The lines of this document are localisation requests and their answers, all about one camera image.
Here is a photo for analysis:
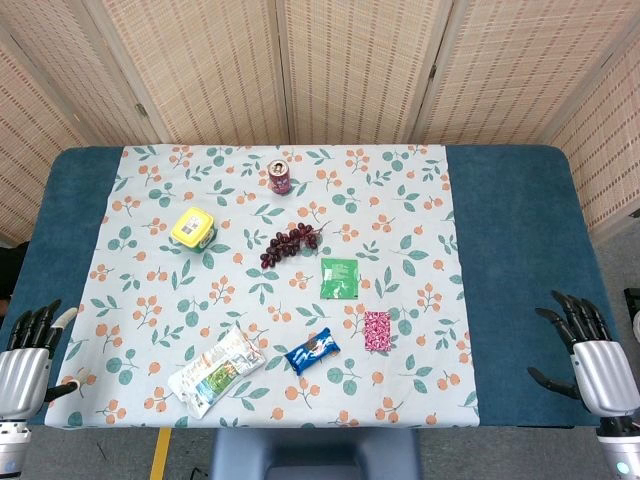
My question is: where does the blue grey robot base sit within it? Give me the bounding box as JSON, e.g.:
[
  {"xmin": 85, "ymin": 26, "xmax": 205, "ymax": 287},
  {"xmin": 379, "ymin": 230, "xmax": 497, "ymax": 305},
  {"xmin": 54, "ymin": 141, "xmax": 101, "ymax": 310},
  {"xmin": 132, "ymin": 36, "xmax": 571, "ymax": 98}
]
[{"xmin": 208, "ymin": 428, "xmax": 422, "ymax": 480}]

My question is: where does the bunch of dark red grapes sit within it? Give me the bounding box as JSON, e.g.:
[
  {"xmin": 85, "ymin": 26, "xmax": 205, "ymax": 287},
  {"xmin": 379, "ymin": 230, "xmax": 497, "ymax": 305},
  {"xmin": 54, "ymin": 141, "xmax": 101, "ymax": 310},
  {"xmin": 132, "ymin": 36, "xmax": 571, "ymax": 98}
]
[{"xmin": 258, "ymin": 220, "xmax": 334, "ymax": 270}]

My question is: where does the red drink can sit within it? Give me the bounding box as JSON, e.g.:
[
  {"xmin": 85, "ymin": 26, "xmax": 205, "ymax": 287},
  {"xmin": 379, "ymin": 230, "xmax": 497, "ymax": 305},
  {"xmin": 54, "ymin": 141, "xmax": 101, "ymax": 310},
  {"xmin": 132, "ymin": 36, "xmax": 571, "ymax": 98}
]
[{"xmin": 268, "ymin": 159, "xmax": 292, "ymax": 197}]

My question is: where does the green tub with yellow lid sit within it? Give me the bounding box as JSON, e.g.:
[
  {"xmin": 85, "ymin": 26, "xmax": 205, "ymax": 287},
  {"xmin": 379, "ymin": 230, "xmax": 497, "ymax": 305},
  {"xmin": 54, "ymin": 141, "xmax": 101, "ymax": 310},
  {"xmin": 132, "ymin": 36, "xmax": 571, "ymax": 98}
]
[{"xmin": 170, "ymin": 207, "xmax": 220, "ymax": 255}]

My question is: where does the green foil sachet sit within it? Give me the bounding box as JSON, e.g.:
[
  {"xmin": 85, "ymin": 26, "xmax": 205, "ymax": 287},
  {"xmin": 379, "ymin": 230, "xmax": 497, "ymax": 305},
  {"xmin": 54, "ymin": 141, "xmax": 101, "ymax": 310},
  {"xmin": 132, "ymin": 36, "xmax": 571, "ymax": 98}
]
[{"xmin": 319, "ymin": 257, "xmax": 361, "ymax": 301}]

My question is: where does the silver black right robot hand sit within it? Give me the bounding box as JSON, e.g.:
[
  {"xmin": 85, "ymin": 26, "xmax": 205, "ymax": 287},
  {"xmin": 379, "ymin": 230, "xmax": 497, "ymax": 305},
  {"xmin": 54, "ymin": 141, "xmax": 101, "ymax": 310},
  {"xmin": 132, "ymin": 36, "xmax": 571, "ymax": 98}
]
[{"xmin": 527, "ymin": 289, "xmax": 632, "ymax": 419}]

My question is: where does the blue felt table cover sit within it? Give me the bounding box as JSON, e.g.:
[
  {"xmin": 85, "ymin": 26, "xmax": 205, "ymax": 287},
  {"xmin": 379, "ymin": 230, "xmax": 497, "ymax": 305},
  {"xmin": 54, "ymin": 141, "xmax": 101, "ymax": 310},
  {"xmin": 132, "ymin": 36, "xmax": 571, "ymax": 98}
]
[{"xmin": 0, "ymin": 144, "xmax": 639, "ymax": 430}]

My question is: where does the yellow floor tape strip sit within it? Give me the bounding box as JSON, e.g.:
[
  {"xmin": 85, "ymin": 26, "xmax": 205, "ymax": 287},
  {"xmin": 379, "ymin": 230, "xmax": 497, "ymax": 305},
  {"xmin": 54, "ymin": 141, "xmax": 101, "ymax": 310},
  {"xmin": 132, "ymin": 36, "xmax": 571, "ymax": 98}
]
[{"xmin": 149, "ymin": 428, "xmax": 173, "ymax": 480}]

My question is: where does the blue cookie packet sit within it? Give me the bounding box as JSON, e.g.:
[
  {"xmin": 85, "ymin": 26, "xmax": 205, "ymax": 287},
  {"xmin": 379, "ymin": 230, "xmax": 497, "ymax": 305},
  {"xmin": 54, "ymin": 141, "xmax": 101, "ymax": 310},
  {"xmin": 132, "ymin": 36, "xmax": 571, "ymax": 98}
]
[{"xmin": 283, "ymin": 327, "xmax": 341, "ymax": 375}]

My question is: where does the white snack bag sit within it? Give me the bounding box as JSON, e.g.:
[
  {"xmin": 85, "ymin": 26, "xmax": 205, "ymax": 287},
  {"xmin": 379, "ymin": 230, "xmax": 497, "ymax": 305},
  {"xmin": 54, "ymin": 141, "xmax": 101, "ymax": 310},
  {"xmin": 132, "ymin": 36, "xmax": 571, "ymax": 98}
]
[{"xmin": 166, "ymin": 323, "xmax": 267, "ymax": 419}]

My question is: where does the woven bamboo screen panel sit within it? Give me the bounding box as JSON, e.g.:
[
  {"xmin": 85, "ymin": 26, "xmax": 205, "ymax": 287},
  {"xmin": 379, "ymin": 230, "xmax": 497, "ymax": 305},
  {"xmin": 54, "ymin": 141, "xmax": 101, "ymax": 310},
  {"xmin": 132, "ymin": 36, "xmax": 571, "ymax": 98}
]
[
  {"xmin": 0, "ymin": 27, "xmax": 96, "ymax": 246},
  {"xmin": 409, "ymin": 0, "xmax": 640, "ymax": 146},
  {"xmin": 82, "ymin": 0, "xmax": 291, "ymax": 146},
  {"xmin": 547, "ymin": 29, "xmax": 640, "ymax": 246},
  {"xmin": 0, "ymin": 0, "xmax": 169, "ymax": 147},
  {"xmin": 277, "ymin": 0, "xmax": 454, "ymax": 146}
]

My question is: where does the floral print tablecloth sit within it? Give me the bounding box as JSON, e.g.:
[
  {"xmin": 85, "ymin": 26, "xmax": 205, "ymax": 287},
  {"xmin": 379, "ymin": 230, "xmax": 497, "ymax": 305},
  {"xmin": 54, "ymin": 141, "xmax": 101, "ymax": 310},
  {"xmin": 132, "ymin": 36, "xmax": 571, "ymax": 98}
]
[{"xmin": 43, "ymin": 143, "xmax": 481, "ymax": 430}]

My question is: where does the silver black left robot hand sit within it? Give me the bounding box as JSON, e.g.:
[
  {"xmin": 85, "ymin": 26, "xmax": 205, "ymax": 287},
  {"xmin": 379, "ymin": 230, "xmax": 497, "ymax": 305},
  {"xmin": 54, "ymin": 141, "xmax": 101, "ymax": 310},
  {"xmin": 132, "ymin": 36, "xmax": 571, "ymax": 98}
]
[{"xmin": 0, "ymin": 298, "xmax": 81, "ymax": 419}]

